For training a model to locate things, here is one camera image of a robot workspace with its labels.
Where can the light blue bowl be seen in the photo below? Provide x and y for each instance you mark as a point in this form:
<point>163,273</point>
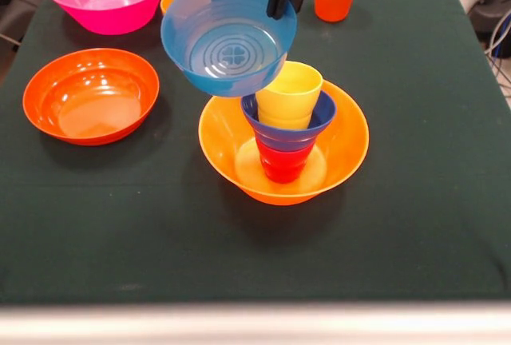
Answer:
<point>207,29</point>

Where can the small orange cup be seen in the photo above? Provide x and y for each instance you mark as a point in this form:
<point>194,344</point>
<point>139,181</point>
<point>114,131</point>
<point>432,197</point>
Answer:
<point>169,1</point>

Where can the yellow cup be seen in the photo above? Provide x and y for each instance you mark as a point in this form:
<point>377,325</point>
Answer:
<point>291,105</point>

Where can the dark blue bowl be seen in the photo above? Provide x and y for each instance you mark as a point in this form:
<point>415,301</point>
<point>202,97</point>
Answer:
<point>287,139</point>

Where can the magenta cup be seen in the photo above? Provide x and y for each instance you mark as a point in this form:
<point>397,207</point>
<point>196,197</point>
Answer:
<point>283,165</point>

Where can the shallow red-orange bowl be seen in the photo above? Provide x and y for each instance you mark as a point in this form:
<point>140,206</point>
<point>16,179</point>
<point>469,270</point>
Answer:
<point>92,93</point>

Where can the dark green tablecloth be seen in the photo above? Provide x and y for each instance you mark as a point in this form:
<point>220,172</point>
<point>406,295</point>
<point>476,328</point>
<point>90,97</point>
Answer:
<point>255,253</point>

